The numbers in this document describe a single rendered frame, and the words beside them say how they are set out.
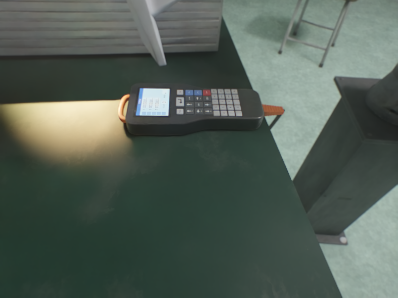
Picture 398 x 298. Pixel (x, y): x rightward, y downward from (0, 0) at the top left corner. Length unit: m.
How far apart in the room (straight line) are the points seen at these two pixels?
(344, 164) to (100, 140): 0.64
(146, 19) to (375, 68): 2.15
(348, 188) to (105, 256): 0.76
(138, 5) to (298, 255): 0.27
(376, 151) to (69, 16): 0.72
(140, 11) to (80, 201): 0.21
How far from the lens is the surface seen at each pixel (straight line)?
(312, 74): 2.03
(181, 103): 0.38
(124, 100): 0.41
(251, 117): 0.37
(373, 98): 0.78
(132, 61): 0.52
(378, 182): 0.93
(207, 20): 0.51
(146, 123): 0.36
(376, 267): 1.28
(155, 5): 0.24
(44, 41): 0.55
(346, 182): 0.89
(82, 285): 0.30
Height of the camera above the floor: 1.02
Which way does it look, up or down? 50 degrees down
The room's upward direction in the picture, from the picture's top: 4 degrees clockwise
